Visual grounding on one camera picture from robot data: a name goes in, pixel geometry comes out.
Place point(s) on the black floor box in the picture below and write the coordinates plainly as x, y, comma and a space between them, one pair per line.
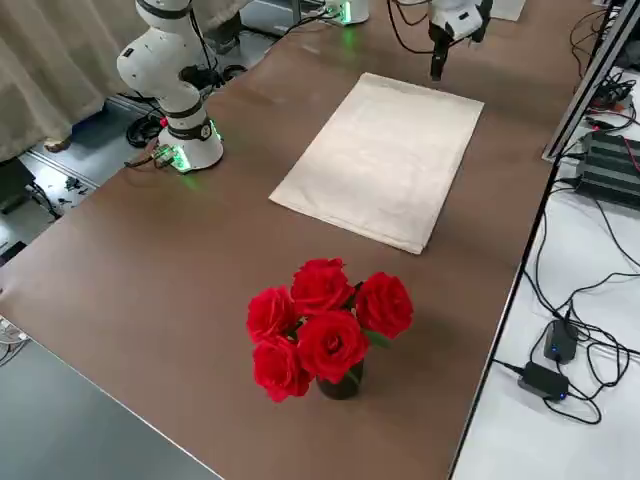
12, 185

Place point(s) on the dark glass vase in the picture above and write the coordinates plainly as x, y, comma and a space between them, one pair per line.
345, 390

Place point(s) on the beige curtain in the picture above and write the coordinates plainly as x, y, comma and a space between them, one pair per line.
40, 60

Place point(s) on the red artificial rose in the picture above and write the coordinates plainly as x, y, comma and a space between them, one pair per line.
320, 285
385, 305
280, 370
332, 345
270, 315

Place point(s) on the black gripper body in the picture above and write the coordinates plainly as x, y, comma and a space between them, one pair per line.
484, 17

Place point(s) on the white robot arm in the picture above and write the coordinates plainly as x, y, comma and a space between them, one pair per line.
150, 60
357, 10

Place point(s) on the white desk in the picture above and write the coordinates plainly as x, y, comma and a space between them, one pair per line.
550, 440

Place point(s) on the translucent plastic box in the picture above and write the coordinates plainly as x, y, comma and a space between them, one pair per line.
505, 7

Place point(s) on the beige tablecloth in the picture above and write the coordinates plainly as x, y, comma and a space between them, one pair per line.
380, 160

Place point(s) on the black adapter with blue light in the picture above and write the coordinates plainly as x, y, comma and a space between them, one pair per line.
560, 342

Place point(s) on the black ribbed power supply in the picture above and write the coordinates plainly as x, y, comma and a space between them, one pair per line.
615, 165

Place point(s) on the black flat power adapter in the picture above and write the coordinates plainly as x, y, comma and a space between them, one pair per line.
545, 381

